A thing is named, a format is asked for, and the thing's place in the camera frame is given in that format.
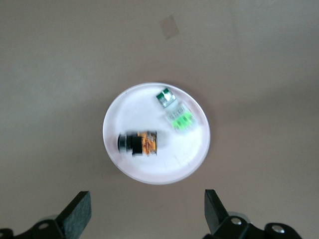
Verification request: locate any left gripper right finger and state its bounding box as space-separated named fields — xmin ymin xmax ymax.
xmin=204 ymin=189 xmax=253 ymax=239

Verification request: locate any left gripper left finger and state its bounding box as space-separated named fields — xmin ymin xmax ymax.
xmin=26 ymin=191 xmax=92 ymax=239

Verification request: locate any orange black push-button switch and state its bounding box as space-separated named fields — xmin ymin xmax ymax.
xmin=117 ymin=129 xmax=159 ymax=158

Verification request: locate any pale pink plate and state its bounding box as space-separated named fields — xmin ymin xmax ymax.
xmin=102 ymin=83 xmax=211 ymax=186

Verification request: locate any clear tape patch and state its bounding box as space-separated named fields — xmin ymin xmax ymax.
xmin=157 ymin=15 xmax=181 ymax=40

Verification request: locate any green white push-button switch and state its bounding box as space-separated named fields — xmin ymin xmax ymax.
xmin=155 ymin=85 xmax=198 ymax=135

